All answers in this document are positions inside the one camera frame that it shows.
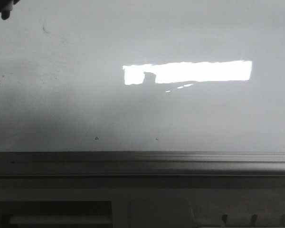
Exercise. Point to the white dry-erase marker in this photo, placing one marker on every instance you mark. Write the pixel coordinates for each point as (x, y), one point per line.
(7, 8)

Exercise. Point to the grey cabinet below whiteboard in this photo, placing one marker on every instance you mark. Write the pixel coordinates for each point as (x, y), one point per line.
(143, 202)

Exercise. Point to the white whiteboard with aluminium frame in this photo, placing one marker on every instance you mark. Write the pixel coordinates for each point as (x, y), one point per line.
(142, 87)

